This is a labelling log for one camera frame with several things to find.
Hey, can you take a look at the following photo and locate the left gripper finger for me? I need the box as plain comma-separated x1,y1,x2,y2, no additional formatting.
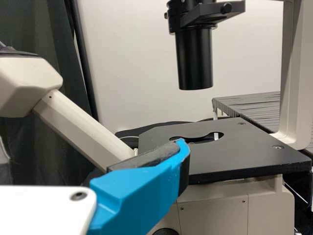
87,138,191,235

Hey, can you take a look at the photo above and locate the cream microscope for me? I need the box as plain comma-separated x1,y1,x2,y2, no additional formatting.
0,0,313,235

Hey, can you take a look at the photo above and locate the black platform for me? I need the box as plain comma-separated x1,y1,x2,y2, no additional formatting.
211,91,282,135

